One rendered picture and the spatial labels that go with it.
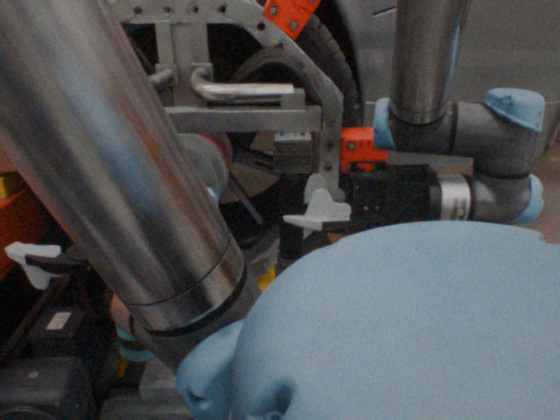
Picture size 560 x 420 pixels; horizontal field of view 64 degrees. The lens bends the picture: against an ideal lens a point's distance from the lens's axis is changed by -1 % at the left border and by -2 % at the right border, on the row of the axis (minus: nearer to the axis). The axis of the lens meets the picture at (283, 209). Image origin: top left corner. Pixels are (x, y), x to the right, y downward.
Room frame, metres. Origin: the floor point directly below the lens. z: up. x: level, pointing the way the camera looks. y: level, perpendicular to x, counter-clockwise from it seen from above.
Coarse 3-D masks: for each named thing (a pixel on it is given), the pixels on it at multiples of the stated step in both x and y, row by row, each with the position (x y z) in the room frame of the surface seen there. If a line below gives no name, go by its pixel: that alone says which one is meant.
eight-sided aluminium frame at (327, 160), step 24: (120, 0) 0.78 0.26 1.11; (144, 0) 0.78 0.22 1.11; (168, 0) 0.78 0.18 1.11; (192, 0) 0.78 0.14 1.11; (216, 0) 0.79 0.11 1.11; (240, 0) 0.78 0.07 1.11; (120, 24) 0.78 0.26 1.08; (288, 48) 0.79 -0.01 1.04; (312, 72) 0.79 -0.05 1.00; (336, 96) 0.79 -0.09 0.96; (336, 120) 0.79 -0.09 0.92; (336, 144) 0.79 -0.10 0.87; (336, 168) 0.79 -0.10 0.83; (264, 240) 0.83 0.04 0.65; (264, 264) 0.79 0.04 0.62
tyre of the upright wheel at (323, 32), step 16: (256, 0) 0.87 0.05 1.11; (304, 32) 0.87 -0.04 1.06; (320, 32) 0.88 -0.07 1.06; (304, 48) 0.88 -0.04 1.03; (320, 48) 0.88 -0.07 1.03; (336, 48) 0.88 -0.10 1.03; (320, 64) 0.88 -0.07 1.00; (336, 64) 0.88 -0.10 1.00; (336, 80) 0.88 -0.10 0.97; (352, 80) 0.89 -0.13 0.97; (352, 96) 0.88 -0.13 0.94; (352, 112) 0.88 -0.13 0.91; (304, 240) 0.88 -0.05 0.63
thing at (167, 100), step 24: (144, 24) 0.87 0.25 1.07; (240, 24) 0.87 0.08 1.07; (264, 48) 0.89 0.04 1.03; (168, 96) 0.89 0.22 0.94; (312, 144) 0.95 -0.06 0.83; (264, 168) 0.89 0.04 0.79; (312, 168) 0.88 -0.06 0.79; (240, 192) 0.89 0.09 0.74; (264, 192) 1.09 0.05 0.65; (240, 216) 1.00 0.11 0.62; (264, 216) 0.91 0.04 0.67; (240, 240) 0.88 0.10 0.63
